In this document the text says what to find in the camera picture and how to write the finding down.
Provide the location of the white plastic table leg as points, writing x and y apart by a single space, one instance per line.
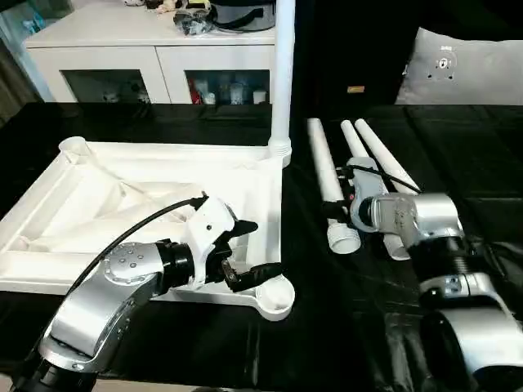
380 155
355 147
325 163
282 82

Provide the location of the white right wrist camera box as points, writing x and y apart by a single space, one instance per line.
366 175

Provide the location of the white plastic table top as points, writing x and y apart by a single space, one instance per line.
98 188

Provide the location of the dark gear on cabinet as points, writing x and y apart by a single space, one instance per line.
229 15

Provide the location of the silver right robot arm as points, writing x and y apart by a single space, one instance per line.
441 269

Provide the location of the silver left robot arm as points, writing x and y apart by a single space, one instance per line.
114 294

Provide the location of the black cabinet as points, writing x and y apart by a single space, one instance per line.
351 49

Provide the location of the white cabinet with glass doors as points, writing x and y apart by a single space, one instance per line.
122 49

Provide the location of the small yellow label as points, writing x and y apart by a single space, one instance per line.
355 89

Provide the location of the grey cushion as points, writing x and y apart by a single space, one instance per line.
466 69

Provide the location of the grey curtain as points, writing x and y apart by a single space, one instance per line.
12 73

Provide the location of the black work mat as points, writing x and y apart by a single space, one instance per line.
327 327

